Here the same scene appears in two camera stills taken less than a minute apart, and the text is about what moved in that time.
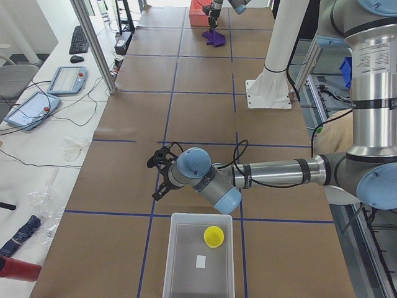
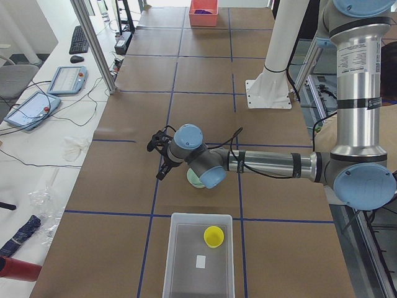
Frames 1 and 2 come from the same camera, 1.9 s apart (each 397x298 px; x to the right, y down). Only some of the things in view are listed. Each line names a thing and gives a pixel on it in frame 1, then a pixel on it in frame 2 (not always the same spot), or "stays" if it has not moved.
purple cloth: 214,38 → 203,12
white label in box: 200,261 stays
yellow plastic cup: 213,236 stays
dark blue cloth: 25,231 stays
